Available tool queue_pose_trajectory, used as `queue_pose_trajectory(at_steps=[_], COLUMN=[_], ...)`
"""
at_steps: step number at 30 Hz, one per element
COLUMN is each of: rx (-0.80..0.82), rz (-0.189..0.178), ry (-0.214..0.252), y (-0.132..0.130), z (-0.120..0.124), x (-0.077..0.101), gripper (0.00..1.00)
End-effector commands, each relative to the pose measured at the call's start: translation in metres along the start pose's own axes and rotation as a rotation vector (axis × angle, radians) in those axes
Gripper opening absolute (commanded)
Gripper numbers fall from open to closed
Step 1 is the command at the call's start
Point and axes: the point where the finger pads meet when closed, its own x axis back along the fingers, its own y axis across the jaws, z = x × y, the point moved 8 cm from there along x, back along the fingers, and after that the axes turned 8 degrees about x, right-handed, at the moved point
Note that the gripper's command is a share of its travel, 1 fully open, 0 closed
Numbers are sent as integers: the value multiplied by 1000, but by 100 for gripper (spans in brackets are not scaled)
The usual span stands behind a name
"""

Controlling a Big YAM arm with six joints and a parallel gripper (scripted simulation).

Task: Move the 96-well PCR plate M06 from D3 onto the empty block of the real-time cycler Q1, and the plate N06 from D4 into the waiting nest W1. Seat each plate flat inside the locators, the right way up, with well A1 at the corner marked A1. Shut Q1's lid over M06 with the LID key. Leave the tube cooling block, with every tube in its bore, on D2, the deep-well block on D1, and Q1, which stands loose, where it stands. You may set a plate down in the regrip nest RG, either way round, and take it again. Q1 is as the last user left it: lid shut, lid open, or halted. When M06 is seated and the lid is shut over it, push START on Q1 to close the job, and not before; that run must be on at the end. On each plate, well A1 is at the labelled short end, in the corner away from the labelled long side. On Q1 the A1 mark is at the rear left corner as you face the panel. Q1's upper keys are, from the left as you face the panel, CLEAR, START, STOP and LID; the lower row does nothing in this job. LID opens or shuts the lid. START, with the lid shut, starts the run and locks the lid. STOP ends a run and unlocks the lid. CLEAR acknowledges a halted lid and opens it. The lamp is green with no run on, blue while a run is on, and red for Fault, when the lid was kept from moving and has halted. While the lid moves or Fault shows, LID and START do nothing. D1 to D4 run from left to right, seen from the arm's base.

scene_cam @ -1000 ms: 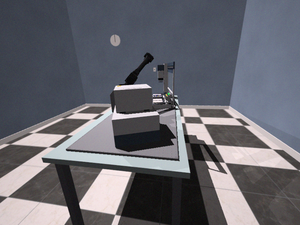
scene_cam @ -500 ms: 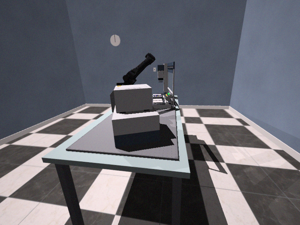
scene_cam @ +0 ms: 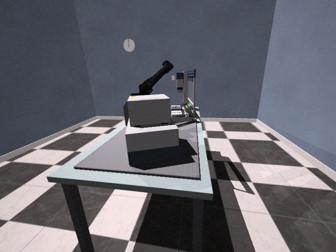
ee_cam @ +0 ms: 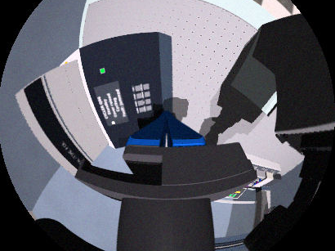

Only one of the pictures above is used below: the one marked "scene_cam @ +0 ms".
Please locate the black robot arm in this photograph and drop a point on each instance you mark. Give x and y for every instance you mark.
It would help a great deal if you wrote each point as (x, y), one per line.
(147, 85)

